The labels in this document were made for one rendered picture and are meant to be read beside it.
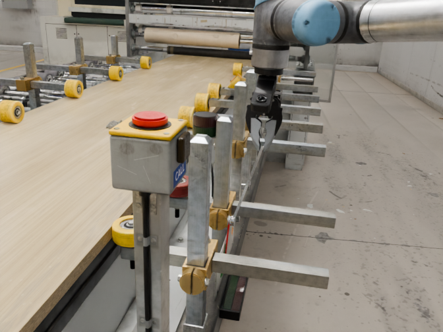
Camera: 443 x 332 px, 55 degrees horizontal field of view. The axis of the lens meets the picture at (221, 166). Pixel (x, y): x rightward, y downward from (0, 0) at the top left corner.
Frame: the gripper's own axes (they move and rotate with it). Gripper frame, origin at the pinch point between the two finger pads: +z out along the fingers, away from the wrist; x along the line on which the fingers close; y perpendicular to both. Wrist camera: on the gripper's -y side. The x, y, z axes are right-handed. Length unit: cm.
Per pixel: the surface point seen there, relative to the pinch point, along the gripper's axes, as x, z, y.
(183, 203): 18.7, 15.7, -6.7
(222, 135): 8.3, -5.5, -10.6
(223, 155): 7.9, -0.5, -10.6
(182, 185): 18.7, 9.8, -8.1
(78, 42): 119, -9, 122
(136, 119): 8, -22, -61
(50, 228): 38, 10, -36
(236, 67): 36, 4, 166
